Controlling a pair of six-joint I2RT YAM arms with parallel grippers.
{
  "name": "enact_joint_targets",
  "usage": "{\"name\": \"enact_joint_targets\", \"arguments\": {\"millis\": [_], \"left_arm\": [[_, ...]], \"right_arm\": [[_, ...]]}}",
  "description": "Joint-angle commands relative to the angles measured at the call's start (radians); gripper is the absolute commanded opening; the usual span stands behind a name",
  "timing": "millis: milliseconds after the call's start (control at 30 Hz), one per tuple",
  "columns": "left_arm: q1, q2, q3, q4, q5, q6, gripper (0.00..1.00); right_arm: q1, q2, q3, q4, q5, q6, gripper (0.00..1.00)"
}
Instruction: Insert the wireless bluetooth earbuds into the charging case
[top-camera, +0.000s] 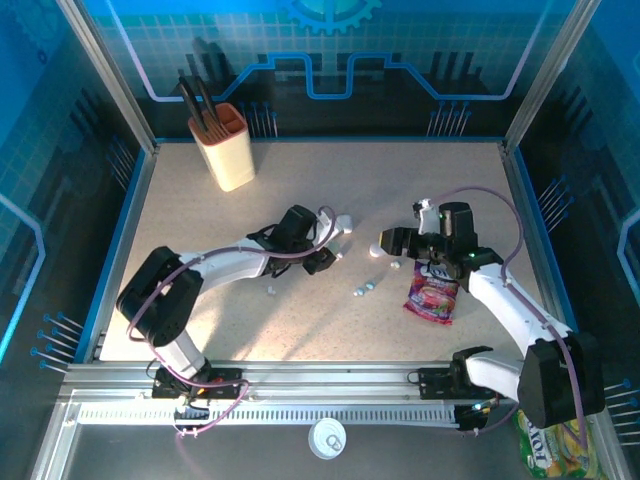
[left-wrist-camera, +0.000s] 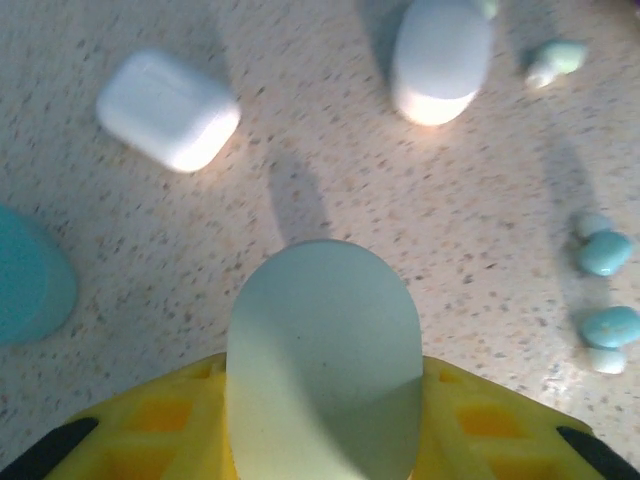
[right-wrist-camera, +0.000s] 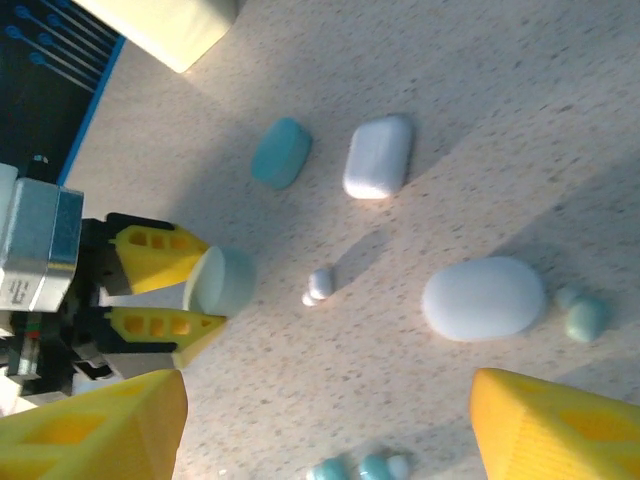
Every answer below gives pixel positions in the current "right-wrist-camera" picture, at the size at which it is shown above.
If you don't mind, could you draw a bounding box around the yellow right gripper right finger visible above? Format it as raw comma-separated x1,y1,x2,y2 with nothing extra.
469,367,640,480

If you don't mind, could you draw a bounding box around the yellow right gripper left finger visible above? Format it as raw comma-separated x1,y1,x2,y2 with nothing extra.
0,369,189,480

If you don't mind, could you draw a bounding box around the white oval charging case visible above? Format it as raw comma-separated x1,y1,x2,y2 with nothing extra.
421,256,547,344

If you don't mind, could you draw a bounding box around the white earbud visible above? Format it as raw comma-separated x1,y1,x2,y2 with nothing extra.
301,267,335,308

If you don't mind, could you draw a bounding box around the teal charging case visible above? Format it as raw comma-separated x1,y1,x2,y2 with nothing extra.
249,116,315,191

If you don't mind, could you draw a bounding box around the teal earbud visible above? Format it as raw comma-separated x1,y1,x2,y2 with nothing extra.
358,451,412,480
305,455,352,480

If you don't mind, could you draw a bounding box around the white rounded rectangular charging case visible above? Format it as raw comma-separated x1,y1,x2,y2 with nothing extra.
342,114,415,201

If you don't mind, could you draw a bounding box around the pale mint earbud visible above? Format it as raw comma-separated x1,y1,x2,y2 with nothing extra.
553,284,612,345

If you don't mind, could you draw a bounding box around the beige and orange knife block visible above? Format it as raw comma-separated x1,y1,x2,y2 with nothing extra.
72,0,239,75

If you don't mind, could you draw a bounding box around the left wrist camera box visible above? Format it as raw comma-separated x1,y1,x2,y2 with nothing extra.
0,163,85,326

